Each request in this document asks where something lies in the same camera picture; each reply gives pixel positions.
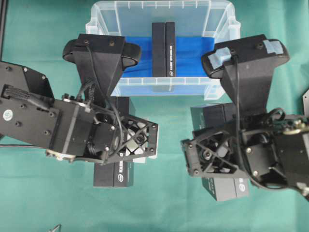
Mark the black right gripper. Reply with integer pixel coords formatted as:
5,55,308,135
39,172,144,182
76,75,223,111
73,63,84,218
181,118,275,184

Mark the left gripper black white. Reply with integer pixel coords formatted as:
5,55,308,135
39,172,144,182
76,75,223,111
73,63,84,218
82,108,159,165

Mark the black camera box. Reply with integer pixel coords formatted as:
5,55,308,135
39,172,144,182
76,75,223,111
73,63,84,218
190,103,250,202
152,22,176,78
93,97,135,188

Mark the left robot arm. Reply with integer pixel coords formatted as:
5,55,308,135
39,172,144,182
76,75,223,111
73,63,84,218
0,62,158,165

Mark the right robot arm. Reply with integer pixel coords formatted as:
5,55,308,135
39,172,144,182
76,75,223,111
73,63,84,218
181,108,309,199

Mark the clear plastic storage case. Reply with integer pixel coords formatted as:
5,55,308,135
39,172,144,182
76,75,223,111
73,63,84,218
85,0,240,100

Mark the blue cloth liner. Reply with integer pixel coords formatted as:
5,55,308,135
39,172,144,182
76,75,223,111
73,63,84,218
122,36,215,78

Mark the green table cloth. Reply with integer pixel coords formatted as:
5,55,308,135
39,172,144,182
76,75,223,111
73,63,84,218
0,0,309,232

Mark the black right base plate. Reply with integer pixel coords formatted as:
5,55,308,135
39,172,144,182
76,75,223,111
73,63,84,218
302,89,309,117

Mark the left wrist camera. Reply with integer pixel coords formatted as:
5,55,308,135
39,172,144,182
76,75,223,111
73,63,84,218
62,34,141,106

